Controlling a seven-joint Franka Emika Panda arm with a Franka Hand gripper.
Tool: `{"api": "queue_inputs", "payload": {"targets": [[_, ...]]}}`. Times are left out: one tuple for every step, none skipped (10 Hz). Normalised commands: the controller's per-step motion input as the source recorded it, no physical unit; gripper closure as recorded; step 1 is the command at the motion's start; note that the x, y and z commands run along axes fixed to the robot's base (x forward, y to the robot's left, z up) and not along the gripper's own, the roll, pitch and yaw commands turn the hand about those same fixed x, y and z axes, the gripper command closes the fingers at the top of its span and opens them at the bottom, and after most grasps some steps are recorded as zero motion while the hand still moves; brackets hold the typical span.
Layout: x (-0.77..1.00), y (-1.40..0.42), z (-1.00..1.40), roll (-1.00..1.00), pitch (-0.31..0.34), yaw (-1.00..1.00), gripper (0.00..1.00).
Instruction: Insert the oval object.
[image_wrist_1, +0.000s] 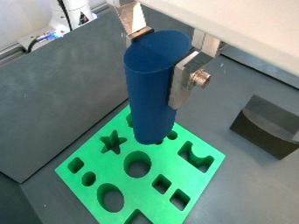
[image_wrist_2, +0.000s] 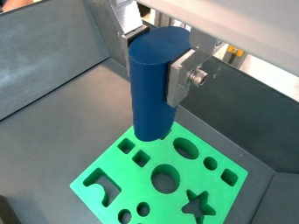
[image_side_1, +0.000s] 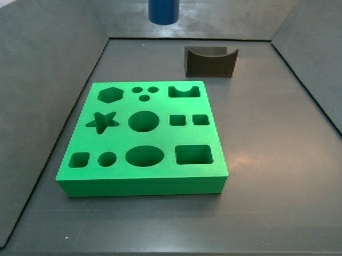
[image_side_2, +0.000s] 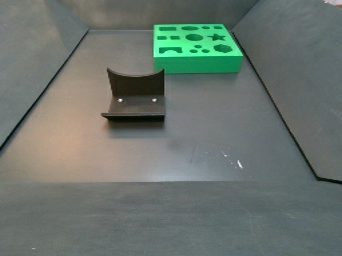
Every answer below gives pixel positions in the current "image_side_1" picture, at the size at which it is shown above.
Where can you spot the blue oval cylinder object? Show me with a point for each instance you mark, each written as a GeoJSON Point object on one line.
{"type": "Point", "coordinates": [164, 11]}

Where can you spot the green shape sorter block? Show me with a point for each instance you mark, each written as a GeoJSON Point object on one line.
{"type": "Point", "coordinates": [145, 141]}

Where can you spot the dark grey curved holder block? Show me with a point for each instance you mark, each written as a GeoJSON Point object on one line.
{"type": "Point", "coordinates": [211, 61]}

